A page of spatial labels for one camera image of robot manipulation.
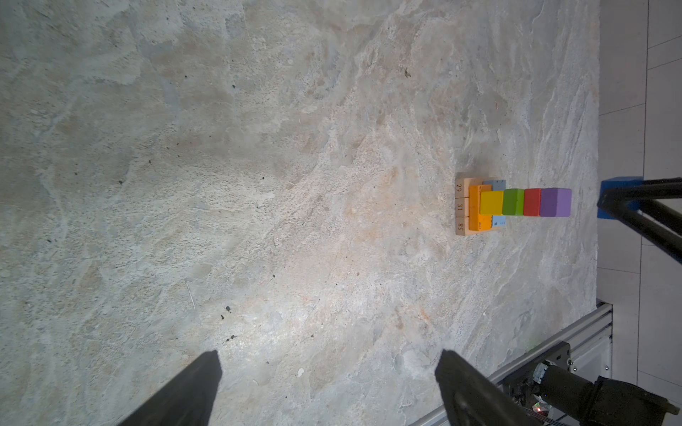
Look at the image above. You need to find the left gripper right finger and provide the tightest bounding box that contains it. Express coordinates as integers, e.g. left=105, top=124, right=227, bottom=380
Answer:
left=435, top=350, right=541, bottom=426

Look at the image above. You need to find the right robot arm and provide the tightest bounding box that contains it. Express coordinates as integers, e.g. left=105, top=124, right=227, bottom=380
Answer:
left=502, top=177, right=681, bottom=425

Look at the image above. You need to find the purple wood cube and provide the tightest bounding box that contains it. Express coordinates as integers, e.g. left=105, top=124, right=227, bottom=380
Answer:
left=540, top=187, right=573, bottom=218

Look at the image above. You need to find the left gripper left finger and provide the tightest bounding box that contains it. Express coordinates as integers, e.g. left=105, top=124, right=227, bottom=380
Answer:
left=120, top=351, right=222, bottom=426

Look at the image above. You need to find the dark blue wood cube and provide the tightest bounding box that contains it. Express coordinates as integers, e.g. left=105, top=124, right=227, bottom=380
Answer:
left=598, top=176, right=644, bottom=220

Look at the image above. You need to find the aluminium mounting rail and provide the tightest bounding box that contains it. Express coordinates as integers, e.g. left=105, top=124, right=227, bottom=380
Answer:
left=417, top=304, right=613, bottom=425

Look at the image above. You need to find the yellow wood block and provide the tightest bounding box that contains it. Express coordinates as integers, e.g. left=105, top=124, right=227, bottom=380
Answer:
left=480, top=191, right=504, bottom=216

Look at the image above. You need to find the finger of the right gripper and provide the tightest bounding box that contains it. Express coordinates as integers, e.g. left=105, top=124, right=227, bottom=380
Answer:
left=599, top=177, right=681, bottom=202
left=601, top=200, right=681, bottom=264

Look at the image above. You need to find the light blue wood block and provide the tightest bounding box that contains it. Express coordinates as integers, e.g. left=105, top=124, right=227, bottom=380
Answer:
left=484, top=179, right=506, bottom=228

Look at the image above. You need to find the orange wood block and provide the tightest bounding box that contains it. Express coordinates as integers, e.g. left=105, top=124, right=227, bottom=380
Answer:
left=469, top=185, right=493, bottom=233

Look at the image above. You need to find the green wood block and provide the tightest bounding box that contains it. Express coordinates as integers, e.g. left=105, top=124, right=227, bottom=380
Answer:
left=502, top=188, right=525, bottom=216

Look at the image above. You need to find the red wood cube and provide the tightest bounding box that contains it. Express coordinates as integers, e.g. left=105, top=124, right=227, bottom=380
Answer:
left=523, top=188, right=543, bottom=217

